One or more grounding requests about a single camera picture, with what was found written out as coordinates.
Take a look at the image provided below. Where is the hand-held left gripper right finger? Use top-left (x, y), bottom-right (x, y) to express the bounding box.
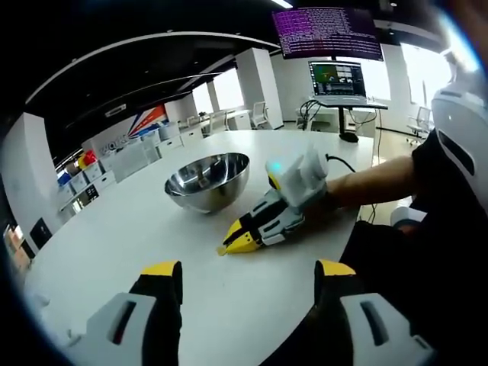
top-left (314, 258), bottom-right (435, 366)

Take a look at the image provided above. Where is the striped wall banner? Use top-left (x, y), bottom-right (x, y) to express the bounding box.
top-left (127, 104), bottom-right (168, 139)

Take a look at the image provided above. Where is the white chest-worn device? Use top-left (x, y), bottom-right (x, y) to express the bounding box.
top-left (430, 49), bottom-right (488, 180)

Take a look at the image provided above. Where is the white table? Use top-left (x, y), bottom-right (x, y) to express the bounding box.
top-left (22, 129), bottom-right (375, 366)

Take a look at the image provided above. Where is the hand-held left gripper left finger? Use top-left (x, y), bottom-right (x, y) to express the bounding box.
top-left (66, 259), bottom-right (184, 366)

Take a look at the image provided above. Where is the stainless steel bowl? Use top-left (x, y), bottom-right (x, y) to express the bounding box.
top-left (163, 152), bottom-right (251, 214)

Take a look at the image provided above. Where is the open laptop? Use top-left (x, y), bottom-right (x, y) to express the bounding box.
top-left (307, 59), bottom-right (389, 111)

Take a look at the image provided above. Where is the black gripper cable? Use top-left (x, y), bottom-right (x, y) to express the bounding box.
top-left (324, 153), bottom-right (378, 224)

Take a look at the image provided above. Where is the white square pillar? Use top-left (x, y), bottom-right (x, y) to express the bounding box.
top-left (205, 79), bottom-right (220, 115)
top-left (0, 111), bottom-right (59, 249)
top-left (235, 47), bottom-right (285, 130)

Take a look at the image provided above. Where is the person in black shirt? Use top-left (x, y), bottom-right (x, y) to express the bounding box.
top-left (262, 129), bottom-right (488, 366)

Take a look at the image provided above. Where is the purple screen monitor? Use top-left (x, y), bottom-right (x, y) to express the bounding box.
top-left (271, 6), bottom-right (384, 62)

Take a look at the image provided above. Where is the white office chair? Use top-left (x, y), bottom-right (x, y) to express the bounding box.
top-left (406, 106), bottom-right (434, 144)
top-left (249, 101), bottom-right (272, 130)

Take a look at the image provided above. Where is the stack of cardboard boxes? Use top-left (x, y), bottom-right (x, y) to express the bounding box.
top-left (2, 224), bottom-right (31, 268)

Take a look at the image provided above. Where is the row of white storage bins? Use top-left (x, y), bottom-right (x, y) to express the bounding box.
top-left (56, 121), bottom-right (205, 214)

